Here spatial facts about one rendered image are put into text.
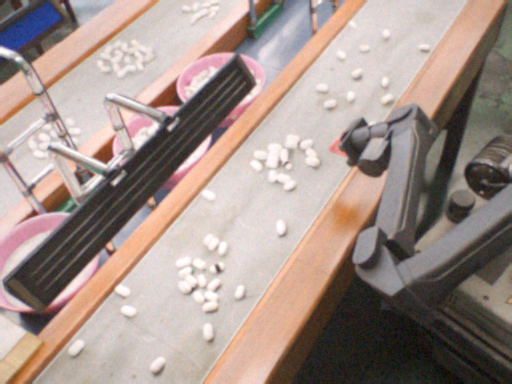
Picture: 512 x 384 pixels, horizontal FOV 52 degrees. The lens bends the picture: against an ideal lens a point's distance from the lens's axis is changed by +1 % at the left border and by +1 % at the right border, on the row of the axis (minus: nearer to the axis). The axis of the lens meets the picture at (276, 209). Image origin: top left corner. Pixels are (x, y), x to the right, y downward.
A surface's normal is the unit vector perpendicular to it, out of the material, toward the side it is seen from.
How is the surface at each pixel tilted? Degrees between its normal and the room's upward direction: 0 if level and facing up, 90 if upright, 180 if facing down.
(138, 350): 0
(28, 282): 58
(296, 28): 0
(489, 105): 0
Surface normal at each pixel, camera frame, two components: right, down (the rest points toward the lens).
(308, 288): -0.07, -0.61
